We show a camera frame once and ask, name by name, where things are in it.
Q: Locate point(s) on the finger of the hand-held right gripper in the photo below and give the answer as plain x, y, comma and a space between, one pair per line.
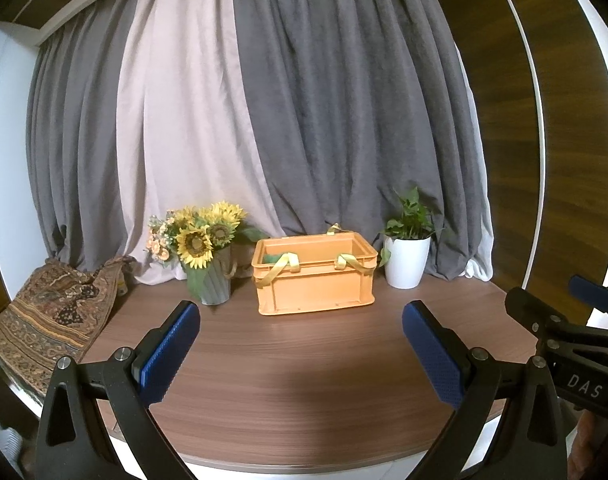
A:
591, 292
531, 310

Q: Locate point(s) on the wide grey curtain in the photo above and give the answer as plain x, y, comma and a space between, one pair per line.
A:
359, 110

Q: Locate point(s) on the artificial sunflower bouquet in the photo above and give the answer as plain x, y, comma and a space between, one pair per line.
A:
196, 245

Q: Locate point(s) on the grey ribbed vase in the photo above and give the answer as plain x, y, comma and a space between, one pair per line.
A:
216, 285

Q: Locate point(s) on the red and green plush toy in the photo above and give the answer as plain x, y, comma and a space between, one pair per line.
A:
273, 259

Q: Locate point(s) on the white door frame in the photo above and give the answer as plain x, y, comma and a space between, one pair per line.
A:
531, 110

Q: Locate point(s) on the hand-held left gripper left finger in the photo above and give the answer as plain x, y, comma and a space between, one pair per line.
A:
168, 355

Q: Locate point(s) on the pale pink curtain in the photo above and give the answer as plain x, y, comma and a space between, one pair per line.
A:
183, 125

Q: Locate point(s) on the white curtain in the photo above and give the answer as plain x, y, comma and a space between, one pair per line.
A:
481, 255

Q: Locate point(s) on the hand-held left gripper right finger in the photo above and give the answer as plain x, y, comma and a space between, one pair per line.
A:
431, 355

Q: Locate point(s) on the white plant pot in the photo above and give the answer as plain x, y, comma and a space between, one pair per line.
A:
406, 265

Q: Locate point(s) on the orange plastic crate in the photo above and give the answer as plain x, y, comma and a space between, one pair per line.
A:
309, 292

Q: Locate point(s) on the green potted plant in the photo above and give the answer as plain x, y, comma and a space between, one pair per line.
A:
409, 220

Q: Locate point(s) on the narrow grey curtain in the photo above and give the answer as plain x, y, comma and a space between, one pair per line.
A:
78, 150

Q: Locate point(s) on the brown patterned cloth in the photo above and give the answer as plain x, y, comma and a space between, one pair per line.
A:
48, 310

